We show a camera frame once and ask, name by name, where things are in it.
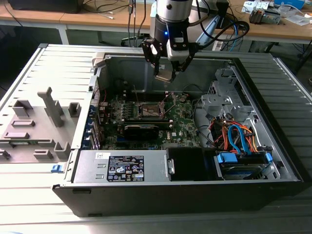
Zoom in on blue data wire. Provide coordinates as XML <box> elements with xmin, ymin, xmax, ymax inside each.
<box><xmin>228</xmin><ymin>123</ymin><xmax>253</xmax><ymax>156</ymax></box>

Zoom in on metal locking lever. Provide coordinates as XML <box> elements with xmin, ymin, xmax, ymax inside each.
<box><xmin>133</xmin><ymin>84</ymin><xmax>141</xmax><ymax>107</ymax></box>
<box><xmin>164</xmin><ymin>92</ymin><xmax>178</xmax><ymax>116</ymax></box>

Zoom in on office chair base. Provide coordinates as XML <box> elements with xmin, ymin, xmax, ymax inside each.
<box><xmin>120</xmin><ymin>36</ymin><xmax>143</xmax><ymax>48</ymax></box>

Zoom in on blue hanging cable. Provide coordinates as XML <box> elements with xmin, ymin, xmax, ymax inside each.
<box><xmin>229</xmin><ymin>20</ymin><xmax>242</xmax><ymax>52</ymax></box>

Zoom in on black box on desk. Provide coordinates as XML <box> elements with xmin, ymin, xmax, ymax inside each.
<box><xmin>7</xmin><ymin>0</ymin><xmax>82</xmax><ymax>14</ymax></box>

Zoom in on metal drive cage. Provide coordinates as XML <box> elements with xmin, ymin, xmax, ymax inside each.
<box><xmin>200</xmin><ymin>67</ymin><xmax>255</xmax><ymax>122</ymax></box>

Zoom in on black CPU cooler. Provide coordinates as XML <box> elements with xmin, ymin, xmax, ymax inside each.
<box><xmin>248</xmin><ymin>6</ymin><xmax>264</xmax><ymax>25</ymax></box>

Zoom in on hard disk blue carrier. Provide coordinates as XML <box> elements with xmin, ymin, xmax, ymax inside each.
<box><xmin>214</xmin><ymin>150</ymin><xmax>275</xmax><ymax>181</ymax></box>

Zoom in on black monitor stand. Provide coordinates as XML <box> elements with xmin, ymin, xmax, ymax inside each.
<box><xmin>215</xmin><ymin>0</ymin><xmax>230</xmax><ymax>30</ymax></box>

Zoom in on clear plastic bag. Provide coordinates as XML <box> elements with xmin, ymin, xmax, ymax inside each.
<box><xmin>280</xmin><ymin>7</ymin><xmax>312</xmax><ymax>26</ymax></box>

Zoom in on green motherboard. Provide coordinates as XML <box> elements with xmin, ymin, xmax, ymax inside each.
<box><xmin>97</xmin><ymin>90</ymin><xmax>203</xmax><ymax>151</ymax></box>

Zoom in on blue cardboard box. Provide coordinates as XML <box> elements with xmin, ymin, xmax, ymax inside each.
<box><xmin>273</xmin><ymin>0</ymin><xmax>306</xmax><ymax>9</ymax></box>

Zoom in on green RAM stick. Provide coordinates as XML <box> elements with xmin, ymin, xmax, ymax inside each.
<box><xmin>11</xmin><ymin>140</ymin><xmax>34</xmax><ymax>147</ymax></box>

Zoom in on wooden desk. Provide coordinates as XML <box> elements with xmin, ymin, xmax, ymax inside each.
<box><xmin>0</xmin><ymin>0</ymin><xmax>312</xmax><ymax>41</ymax></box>

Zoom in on white paper sheets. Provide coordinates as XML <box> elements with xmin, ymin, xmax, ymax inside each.
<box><xmin>242</xmin><ymin>1</ymin><xmax>273</xmax><ymax>13</ymax></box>

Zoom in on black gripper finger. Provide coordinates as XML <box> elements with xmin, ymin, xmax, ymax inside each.
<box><xmin>170</xmin><ymin>42</ymin><xmax>197</xmax><ymax>83</ymax></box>
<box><xmin>141</xmin><ymin>38</ymin><xmax>164</xmax><ymax>77</ymax></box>

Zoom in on metal socket cover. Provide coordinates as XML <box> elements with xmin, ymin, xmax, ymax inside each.
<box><xmin>159</xmin><ymin>90</ymin><xmax>175</xmax><ymax>108</ymax></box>

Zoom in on grey parts rack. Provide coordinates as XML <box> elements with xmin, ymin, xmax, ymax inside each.
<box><xmin>0</xmin><ymin>86</ymin><xmax>82</xmax><ymax>164</ymax></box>

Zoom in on orange wire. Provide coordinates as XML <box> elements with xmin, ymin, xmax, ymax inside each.
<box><xmin>240</xmin><ymin>124</ymin><xmax>259</xmax><ymax>154</ymax></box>

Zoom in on blue card retention bar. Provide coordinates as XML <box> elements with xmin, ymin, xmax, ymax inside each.
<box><xmin>82</xmin><ymin>104</ymin><xmax>98</xmax><ymax>150</ymax></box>

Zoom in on silver CPU green substrate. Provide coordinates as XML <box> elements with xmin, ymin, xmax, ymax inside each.
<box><xmin>155</xmin><ymin>70</ymin><xmax>173</xmax><ymax>84</ymax></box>

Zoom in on CPU socket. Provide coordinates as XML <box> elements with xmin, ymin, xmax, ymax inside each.
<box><xmin>137</xmin><ymin>100</ymin><xmax>168</xmax><ymax>119</ymax></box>

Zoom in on black graphics card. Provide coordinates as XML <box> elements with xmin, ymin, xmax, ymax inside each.
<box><xmin>123</xmin><ymin>123</ymin><xmax>159</xmax><ymax>141</ymax></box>

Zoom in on grey power supply unit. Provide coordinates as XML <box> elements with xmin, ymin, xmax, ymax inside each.
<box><xmin>71</xmin><ymin>149</ymin><xmax>175</xmax><ymax>184</ymax></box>

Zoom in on beige case latch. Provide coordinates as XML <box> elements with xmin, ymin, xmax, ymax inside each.
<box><xmin>92</xmin><ymin>52</ymin><xmax>108</xmax><ymax>71</ymax></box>

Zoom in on grey metal drive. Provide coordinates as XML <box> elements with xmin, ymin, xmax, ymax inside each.
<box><xmin>263</xmin><ymin>8</ymin><xmax>281</xmax><ymax>25</ymax></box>

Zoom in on thin black fan wire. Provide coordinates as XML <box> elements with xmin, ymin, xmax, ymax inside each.
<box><xmin>182</xmin><ymin>84</ymin><xmax>204</xmax><ymax>98</ymax></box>

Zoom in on black faced wrist camera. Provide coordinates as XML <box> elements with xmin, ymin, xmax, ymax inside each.
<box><xmin>167</xmin><ymin>36</ymin><xmax>189</xmax><ymax>61</ymax></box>

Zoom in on black PC case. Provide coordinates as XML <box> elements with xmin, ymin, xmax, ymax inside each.
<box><xmin>52</xmin><ymin>43</ymin><xmax>305</xmax><ymax>218</ymax></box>

